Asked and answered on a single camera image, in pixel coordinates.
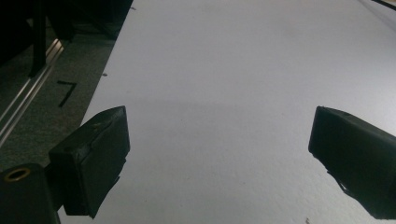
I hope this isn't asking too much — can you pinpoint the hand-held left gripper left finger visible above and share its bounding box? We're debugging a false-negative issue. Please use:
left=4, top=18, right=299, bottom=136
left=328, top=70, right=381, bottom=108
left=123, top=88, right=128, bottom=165
left=48, top=105, right=131, bottom=219

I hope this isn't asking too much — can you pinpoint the black metal stand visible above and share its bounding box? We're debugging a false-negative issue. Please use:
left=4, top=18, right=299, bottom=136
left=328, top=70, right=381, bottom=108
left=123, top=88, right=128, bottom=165
left=28, top=0, right=48, bottom=78

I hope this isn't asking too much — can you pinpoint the aluminium frame rail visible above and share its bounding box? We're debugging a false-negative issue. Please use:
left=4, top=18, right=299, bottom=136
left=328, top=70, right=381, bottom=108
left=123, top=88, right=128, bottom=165
left=0, top=38, right=65, bottom=147

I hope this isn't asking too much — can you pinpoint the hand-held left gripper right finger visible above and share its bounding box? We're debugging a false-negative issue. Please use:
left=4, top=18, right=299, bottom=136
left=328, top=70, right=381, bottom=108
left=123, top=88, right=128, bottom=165
left=307, top=105, right=396, bottom=220

